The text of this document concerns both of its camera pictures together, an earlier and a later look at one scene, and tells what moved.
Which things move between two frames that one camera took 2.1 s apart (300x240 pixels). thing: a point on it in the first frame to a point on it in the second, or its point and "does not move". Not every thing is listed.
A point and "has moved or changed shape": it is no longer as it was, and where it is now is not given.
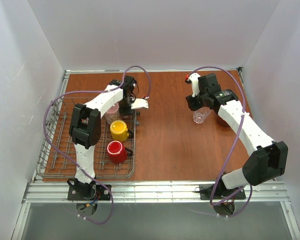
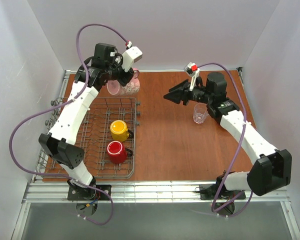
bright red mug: x=117 y=153 does not move
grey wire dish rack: x=57 y=157 does not move
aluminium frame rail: x=154 y=192 does not move
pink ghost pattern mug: x=113 y=113 has moved or changed shape
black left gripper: x=126 y=110 to x=125 y=77
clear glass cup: x=199 y=115 does not move
